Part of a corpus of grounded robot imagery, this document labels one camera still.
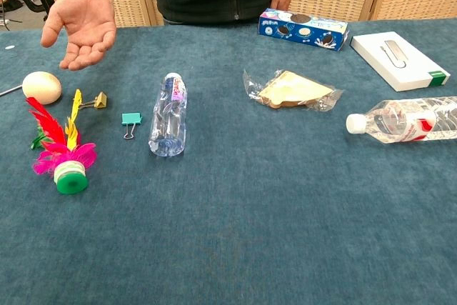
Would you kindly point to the person's right hand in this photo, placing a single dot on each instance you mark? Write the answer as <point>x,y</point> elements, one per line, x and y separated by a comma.
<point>87,19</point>

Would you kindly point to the beige egg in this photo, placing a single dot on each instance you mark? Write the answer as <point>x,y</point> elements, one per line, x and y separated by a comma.
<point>42,88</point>

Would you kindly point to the blue cookie box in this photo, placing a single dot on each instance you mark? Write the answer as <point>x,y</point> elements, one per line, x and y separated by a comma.
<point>303,30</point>

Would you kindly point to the gold binder clip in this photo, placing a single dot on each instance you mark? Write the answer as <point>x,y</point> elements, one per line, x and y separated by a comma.
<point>101,100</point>

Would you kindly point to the plastic-wrapped bread slice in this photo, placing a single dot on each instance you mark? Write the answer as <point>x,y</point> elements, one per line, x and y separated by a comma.
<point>292,92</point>

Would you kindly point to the thin silver metal rod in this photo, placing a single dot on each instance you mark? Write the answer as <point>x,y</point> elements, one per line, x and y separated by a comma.
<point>10,90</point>

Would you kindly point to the teal binder clip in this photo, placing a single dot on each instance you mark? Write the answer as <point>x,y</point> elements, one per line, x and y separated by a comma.
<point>131,118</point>

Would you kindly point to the small purple-label water bottle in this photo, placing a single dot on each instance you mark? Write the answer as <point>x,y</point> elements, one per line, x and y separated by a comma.
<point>168,119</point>

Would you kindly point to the white USB hub box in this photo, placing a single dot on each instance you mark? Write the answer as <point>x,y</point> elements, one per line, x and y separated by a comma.
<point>392,65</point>

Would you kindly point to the colourful feather shuttlecock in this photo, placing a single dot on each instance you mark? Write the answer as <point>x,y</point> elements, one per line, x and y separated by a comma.
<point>69,173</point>

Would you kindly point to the large red-label water bottle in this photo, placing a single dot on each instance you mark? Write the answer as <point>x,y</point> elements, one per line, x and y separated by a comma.
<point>403,121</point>

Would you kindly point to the blue table cloth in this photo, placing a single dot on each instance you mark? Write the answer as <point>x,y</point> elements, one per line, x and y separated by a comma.
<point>250,212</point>

